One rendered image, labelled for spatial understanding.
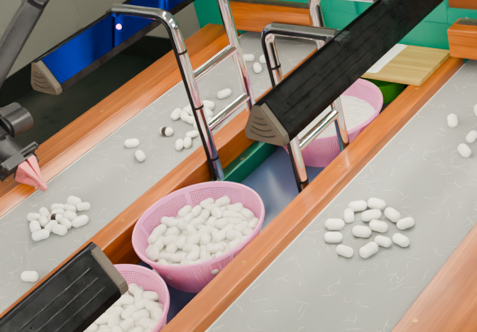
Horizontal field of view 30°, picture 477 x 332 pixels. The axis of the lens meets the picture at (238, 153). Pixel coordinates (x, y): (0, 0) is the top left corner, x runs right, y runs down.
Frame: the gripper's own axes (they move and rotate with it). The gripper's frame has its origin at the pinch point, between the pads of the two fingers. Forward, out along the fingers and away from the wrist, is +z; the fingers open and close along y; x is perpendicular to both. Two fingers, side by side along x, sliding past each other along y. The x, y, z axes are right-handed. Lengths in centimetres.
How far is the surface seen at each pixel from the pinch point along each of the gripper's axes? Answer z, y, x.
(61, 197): 4.9, 0.5, -1.4
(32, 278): 18.8, -22.1, -13.9
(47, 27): -124, 141, 166
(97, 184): 8.6, 7.5, -4.6
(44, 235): 11.6, -11.6, -8.3
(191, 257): 38.9, -2.6, -29.3
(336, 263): 59, 8, -46
